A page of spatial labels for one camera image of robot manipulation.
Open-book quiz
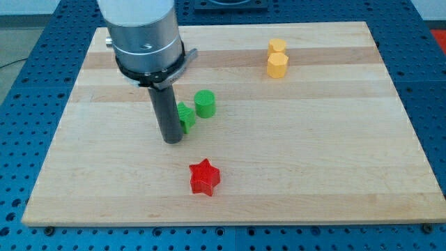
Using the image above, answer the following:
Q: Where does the green star block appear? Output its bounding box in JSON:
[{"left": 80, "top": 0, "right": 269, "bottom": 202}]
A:
[{"left": 177, "top": 102, "right": 196, "bottom": 134}]

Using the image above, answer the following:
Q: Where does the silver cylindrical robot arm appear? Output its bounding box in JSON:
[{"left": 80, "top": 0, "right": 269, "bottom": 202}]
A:
[{"left": 97, "top": 0, "right": 198, "bottom": 90}]

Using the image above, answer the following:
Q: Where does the red star block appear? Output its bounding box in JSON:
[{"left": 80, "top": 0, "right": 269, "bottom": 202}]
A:
[{"left": 189, "top": 158, "right": 220, "bottom": 197}]

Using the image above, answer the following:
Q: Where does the green cylinder block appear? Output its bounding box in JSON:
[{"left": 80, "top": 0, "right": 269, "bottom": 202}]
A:
[{"left": 194, "top": 89, "right": 216, "bottom": 119}]

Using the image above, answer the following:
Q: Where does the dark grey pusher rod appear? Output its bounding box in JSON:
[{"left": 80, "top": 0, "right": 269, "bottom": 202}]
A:
[{"left": 148, "top": 86, "right": 183, "bottom": 144}]

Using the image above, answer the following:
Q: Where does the yellow octagon block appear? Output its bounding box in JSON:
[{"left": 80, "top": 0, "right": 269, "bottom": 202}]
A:
[{"left": 266, "top": 52, "right": 289, "bottom": 79}]

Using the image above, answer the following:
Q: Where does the light wooden board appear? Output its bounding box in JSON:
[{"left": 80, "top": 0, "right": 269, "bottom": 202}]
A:
[{"left": 22, "top": 22, "right": 445, "bottom": 227}]

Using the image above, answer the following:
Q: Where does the yellow heart block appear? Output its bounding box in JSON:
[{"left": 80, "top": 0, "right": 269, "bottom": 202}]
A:
[{"left": 268, "top": 38, "right": 286, "bottom": 56}]

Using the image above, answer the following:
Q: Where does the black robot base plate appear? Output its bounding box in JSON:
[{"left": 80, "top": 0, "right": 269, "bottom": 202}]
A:
[{"left": 193, "top": 0, "right": 269, "bottom": 10}]

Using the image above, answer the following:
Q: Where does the black cable on floor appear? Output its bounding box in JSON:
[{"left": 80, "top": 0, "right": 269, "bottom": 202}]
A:
[{"left": 0, "top": 57, "right": 28, "bottom": 70}]

